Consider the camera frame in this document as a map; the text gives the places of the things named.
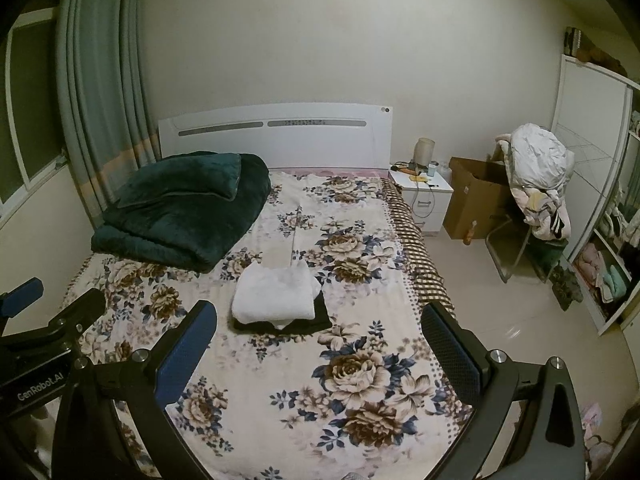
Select pink cloth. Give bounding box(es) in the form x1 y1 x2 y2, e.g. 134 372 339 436
582 400 631 471

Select cardboard box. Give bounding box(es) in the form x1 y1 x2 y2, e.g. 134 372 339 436
442 156 516 241

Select white garment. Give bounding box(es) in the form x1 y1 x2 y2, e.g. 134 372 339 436
231 264 322 331

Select metal chair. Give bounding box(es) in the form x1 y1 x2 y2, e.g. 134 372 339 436
485 142 571 283

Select pink folded clothes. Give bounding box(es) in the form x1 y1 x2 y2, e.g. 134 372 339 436
575 244 608 286

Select brown checked sheet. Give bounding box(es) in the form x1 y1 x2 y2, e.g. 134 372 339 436
380 177 476 411

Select floral bedsheet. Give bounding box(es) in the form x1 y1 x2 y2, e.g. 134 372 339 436
60 167 476 480

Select black folded garment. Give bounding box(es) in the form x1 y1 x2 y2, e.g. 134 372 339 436
231 292 333 336

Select pile of clothes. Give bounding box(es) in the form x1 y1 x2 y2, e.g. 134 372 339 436
515 187 572 241

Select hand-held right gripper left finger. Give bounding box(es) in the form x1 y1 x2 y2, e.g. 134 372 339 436
52 300 218 480

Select white puffy jacket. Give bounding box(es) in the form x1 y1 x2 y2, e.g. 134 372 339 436
495 123 576 196

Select white nightstand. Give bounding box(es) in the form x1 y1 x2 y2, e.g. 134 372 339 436
389 167 455 237

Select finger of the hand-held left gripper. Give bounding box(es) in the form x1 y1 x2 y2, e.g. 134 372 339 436
0 288 107 356
0 277 44 319

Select thin grey strap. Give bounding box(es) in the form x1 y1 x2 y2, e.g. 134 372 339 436
287 205 303 266

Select grey-green curtain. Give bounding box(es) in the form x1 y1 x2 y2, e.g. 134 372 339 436
55 0 156 231

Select pink sheet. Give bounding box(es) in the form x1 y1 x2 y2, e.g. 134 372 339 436
270 167 391 180

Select window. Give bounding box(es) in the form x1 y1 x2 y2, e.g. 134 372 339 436
0 7 68 211

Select brown bundle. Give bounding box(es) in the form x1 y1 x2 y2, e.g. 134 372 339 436
564 26 628 77

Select dark green blanket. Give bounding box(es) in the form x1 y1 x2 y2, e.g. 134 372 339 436
91 151 273 274

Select white headboard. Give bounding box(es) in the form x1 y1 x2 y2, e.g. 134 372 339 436
158 101 394 171

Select white wardrobe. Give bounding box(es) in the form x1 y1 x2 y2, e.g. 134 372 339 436
550 54 640 336

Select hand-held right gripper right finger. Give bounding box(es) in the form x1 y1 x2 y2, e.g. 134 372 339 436
421 301 586 480

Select mint folded clothes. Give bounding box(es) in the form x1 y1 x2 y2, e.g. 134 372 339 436
597 265 631 303

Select beige table lamp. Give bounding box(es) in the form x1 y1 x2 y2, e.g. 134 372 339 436
414 137 435 172

